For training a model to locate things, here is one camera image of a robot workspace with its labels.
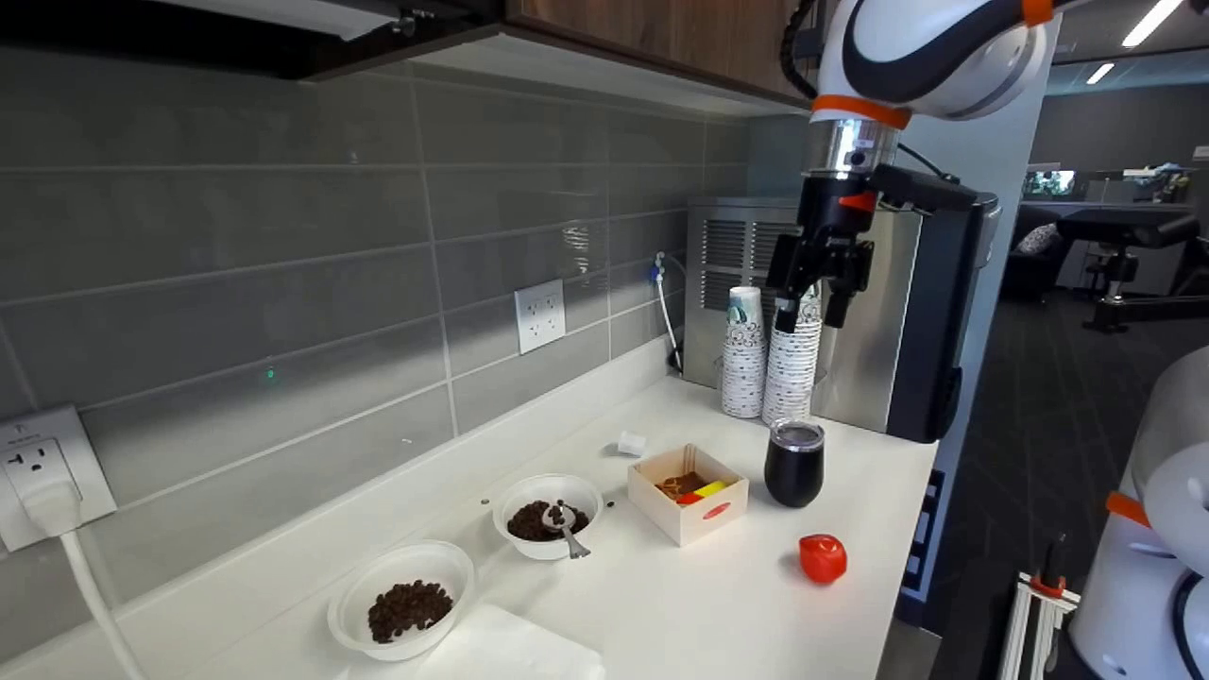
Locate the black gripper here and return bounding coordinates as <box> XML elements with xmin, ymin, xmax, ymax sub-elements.
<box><xmin>762</xmin><ymin>170</ymin><xmax>884</xmax><ymax>340</ymax></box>

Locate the stainless steel coffee machine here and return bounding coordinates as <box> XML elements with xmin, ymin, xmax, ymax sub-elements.
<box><xmin>810</xmin><ymin>162</ymin><xmax>1002</xmax><ymax>447</ymax></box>

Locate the red item in box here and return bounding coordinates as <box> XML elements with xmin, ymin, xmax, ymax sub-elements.
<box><xmin>655</xmin><ymin>470</ymin><xmax>710</xmax><ymax>510</ymax></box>

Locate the small wooden box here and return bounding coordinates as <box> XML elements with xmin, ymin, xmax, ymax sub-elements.
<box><xmin>623</xmin><ymin>441</ymin><xmax>752</xmax><ymax>553</ymax></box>

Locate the white bowl with ground coffee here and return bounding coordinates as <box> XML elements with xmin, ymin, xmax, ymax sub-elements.
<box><xmin>487</xmin><ymin>473</ymin><xmax>609</xmax><ymax>567</ymax></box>

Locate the white bowl with coffee beans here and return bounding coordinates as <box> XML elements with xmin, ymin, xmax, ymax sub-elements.
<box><xmin>326</xmin><ymin>536</ymin><xmax>479</xmax><ymax>667</ymax></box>

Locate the blue white brush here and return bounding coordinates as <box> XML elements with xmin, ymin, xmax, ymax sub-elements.
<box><xmin>650</xmin><ymin>248</ymin><xmax>688</xmax><ymax>377</ymax></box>

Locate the black insulated tumbler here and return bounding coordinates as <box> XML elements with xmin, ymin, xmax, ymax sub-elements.
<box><xmin>759</xmin><ymin>417</ymin><xmax>832</xmax><ymax>513</ymax></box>

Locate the red tomato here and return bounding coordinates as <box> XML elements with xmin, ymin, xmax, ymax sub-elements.
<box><xmin>793</xmin><ymin>531</ymin><xmax>849</xmax><ymax>591</ymax></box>

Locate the metal spoon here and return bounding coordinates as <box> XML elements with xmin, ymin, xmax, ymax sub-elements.
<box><xmin>540</xmin><ymin>498</ymin><xmax>594</xmax><ymax>562</ymax></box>

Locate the white orange tool stand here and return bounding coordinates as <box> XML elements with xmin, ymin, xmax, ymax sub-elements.
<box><xmin>996</xmin><ymin>532</ymin><xmax>1086</xmax><ymax>680</ymax></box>

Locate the long ceiling light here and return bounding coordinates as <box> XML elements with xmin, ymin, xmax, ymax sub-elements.
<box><xmin>1120</xmin><ymin>0</ymin><xmax>1191</xmax><ymax>52</ymax></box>

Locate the white outlet with plug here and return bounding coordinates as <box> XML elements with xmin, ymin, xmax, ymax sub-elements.
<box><xmin>0</xmin><ymin>405</ymin><xmax>120</xmax><ymax>556</ymax></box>

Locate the white wall outlet plate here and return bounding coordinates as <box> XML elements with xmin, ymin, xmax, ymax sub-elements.
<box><xmin>510</xmin><ymin>275</ymin><xmax>570</xmax><ymax>361</ymax></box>

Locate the wooden wall cabinet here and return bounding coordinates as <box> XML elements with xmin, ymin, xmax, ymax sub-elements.
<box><xmin>161</xmin><ymin>0</ymin><xmax>834</xmax><ymax>125</ymax></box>

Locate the white power cable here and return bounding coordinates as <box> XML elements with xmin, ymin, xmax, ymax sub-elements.
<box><xmin>53</xmin><ymin>526</ymin><xmax>147</xmax><ymax>680</ymax></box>

